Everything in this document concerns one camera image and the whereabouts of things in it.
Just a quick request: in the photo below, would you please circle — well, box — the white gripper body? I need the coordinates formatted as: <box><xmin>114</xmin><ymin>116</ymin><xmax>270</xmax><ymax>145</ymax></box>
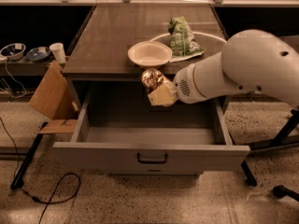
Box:
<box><xmin>173</xmin><ymin>64</ymin><xmax>200</xmax><ymax>104</ymax></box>

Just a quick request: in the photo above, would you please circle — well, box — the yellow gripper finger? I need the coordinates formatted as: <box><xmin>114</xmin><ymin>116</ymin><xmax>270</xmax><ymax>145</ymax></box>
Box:
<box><xmin>148</xmin><ymin>82</ymin><xmax>178</xmax><ymax>106</ymax></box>

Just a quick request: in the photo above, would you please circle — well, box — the crushed orange soda can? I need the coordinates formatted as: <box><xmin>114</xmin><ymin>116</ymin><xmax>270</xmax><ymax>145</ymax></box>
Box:
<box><xmin>141</xmin><ymin>68</ymin><xmax>167</xmax><ymax>93</ymax></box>

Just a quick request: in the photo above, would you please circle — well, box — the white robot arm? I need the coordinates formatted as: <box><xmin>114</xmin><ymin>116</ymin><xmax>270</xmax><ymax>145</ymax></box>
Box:
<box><xmin>148</xmin><ymin>30</ymin><xmax>299</xmax><ymax>107</ymax></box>

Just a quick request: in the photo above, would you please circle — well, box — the open grey top drawer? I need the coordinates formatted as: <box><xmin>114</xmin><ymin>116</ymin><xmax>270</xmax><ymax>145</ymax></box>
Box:
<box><xmin>53</xmin><ymin>81</ymin><xmax>249</xmax><ymax>175</ymax></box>

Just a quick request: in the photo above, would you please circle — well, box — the grey drawer cabinet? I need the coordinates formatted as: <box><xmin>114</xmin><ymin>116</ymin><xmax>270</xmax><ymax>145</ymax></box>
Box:
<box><xmin>63</xmin><ymin>3</ymin><xmax>225</xmax><ymax>107</ymax></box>

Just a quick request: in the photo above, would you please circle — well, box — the green chip bag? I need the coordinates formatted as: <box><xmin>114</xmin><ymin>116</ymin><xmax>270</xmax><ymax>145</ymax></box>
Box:
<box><xmin>168</xmin><ymin>16</ymin><xmax>205</xmax><ymax>63</ymax></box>

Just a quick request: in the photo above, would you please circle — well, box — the white paper bowl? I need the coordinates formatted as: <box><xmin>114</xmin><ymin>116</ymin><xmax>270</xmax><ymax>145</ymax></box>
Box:
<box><xmin>128</xmin><ymin>41</ymin><xmax>172</xmax><ymax>68</ymax></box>

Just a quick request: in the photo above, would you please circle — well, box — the brown cardboard box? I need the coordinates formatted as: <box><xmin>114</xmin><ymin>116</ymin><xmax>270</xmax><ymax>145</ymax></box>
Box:
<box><xmin>29</xmin><ymin>61</ymin><xmax>78</xmax><ymax>134</ymax></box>

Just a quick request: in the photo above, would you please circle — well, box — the dark side table right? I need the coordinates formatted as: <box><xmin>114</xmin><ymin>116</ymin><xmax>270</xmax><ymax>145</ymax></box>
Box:
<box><xmin>240</xmin><ymin>35</ymin><xmax>299</xmax><ymax>187</ymax></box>

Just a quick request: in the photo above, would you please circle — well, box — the white paper cup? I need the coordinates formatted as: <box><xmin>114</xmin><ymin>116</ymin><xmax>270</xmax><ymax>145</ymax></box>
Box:
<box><xmin>50</xmin><ymin>43</ymin><xmax>66</xmax><ymax>63</ymax></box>

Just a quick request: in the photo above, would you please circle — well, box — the blue bowl on shelf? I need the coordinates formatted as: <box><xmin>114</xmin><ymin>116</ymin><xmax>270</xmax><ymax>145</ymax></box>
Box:
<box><xmin>26</xmin><ymin>47</ymin><xmax>50</xmax><ymax>63</ymax></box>

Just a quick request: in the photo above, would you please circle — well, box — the black stand base right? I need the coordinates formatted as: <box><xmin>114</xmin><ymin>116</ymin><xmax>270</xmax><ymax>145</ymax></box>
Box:
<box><xmin>273</xmin><ymin>185</ymin><xmax>299</xmax><ymax>202</ymax></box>

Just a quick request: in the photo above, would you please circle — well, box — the blue white bowl left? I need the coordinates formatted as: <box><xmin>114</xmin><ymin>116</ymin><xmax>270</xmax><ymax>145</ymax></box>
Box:
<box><xmin>0</xmin><ymin>43</ymin><xmax>26</xmax><ymax>61</ymax></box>

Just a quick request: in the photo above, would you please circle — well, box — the black metal leg left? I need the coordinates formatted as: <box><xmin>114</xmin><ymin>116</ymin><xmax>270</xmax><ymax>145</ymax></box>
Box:
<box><xmin>10</xmin><ymin>133</ymin><xmax>43</xmax><ymax>190</ymax></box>

